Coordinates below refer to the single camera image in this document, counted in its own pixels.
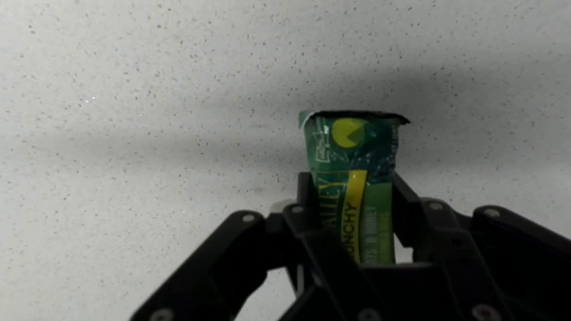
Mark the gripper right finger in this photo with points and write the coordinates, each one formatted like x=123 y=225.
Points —
x=482 y=249

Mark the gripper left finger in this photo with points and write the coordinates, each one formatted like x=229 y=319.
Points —
x=232 y=267

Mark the green snack packet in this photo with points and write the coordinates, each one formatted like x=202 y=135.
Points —
x=357 y=178

